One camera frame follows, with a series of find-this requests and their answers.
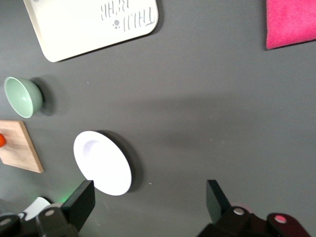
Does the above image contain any mint green bowl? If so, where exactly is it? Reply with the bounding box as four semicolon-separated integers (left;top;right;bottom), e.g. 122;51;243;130
3;76;43;119

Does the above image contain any white round plate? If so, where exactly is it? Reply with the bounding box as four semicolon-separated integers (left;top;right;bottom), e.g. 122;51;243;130
73;130;133;197

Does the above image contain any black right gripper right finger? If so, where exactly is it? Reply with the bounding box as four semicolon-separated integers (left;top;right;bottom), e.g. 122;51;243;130
197;180;312;237

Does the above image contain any wooden cutting board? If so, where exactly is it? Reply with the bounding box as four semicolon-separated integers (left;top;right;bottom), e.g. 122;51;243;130
0;120;44;174

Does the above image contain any cream tray with bear print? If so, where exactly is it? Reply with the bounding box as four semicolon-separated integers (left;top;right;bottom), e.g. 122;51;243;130
23;0;159;63

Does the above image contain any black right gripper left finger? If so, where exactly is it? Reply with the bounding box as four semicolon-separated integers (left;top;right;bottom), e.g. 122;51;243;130
0;180;96;237

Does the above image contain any pink folded cloth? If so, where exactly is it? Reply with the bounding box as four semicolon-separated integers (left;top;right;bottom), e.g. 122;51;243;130
265;0;316;50

